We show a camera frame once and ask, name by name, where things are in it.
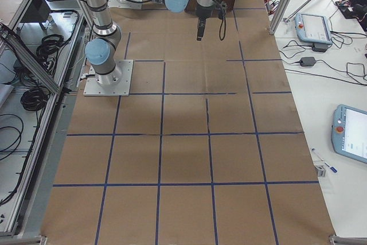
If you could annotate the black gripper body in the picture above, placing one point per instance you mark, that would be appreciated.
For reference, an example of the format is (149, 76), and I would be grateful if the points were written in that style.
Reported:
(204, 11)

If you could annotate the blue white pen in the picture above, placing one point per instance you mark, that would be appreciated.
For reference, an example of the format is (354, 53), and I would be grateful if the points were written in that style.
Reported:
(333, 169)

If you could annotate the brown paper table cover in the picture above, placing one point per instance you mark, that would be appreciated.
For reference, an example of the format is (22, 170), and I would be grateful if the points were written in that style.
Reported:
(208, 148)

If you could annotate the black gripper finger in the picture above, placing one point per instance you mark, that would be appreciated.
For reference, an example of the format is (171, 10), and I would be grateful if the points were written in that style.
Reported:
(201, 28)

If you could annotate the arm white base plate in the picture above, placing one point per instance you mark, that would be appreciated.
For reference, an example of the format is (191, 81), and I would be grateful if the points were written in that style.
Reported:
(117, 83)

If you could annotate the teach pendant near post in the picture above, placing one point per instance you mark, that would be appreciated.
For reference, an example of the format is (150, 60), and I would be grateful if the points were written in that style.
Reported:
(312, 28)

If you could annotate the black power adapter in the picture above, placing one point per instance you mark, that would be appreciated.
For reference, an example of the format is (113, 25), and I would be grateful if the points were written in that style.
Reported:
(307, 61)

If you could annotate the teach pendant at edge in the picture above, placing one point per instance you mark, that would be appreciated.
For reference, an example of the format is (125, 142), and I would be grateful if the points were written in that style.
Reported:
(348, 132)

